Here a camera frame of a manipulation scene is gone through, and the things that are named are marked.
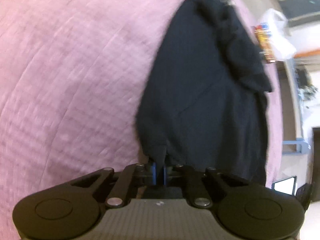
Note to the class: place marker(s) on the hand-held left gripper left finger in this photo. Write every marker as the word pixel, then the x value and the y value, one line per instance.
pixel 153 174

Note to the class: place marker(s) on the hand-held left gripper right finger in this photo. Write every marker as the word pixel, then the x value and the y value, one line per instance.
pixel 165 176

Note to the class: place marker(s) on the black hooded jacket white stripes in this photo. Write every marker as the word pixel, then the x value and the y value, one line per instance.
pixel 205 100

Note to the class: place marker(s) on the black framed white screen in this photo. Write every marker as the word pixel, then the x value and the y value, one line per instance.
pixel 285 185

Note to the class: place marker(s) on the blue plastic stool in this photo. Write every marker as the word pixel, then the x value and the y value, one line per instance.
pixel 297 145

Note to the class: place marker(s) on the cluttered side shelf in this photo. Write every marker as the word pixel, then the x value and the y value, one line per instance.
pixel 303 87

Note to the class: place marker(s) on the yellow red snack packet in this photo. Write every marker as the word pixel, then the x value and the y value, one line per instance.
pixel 265 45

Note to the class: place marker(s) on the white plastic bag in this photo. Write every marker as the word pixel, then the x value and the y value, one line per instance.
pixel 280 30

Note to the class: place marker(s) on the dark window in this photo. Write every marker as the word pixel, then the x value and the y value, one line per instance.
pixel 297 0

